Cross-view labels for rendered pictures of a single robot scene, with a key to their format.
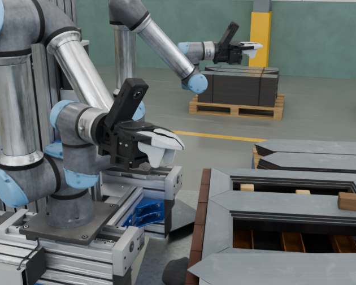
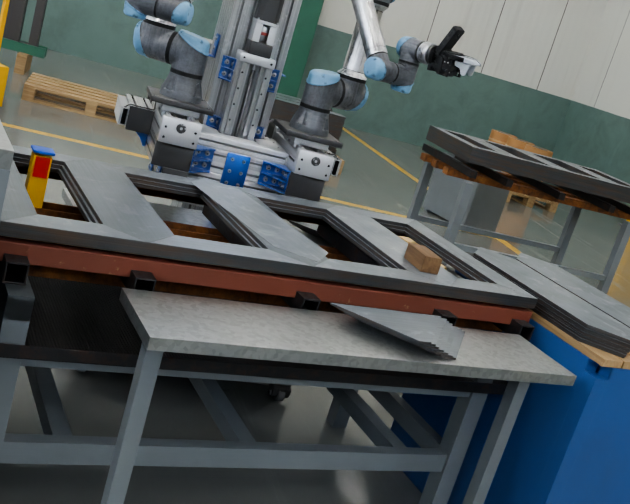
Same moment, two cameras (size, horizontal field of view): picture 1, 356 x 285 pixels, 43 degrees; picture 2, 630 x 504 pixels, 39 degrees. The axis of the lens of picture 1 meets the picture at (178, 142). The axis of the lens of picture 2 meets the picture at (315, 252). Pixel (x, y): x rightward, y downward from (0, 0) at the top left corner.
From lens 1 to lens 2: 2.61 m
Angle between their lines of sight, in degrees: 52
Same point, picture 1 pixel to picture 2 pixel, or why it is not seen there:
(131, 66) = (357, 45)
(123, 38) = not seen: hidden behind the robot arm
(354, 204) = (413, 256)
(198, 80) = (371, 62)
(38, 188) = (151, 43)
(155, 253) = not seen: hidden behind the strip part
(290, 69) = not seen: outside the picture
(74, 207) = (173, 81)
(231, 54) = (440, 61)
